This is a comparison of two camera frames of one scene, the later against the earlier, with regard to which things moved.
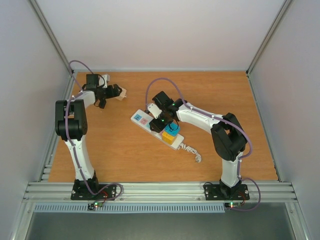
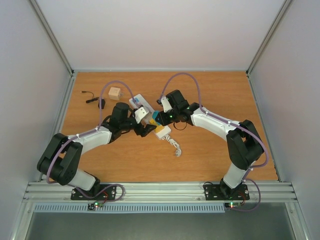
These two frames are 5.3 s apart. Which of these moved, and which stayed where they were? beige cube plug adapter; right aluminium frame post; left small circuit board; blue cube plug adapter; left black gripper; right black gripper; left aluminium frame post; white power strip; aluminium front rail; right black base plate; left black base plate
Moved: beige cube plug adapter; left black gripper; white power strip; blue cube plug adapter
Stayed: left small circuit board; right aluminium frame post; left aluminium frame post; left black base plate; aluminium front rail; right black base plate; right black gripper
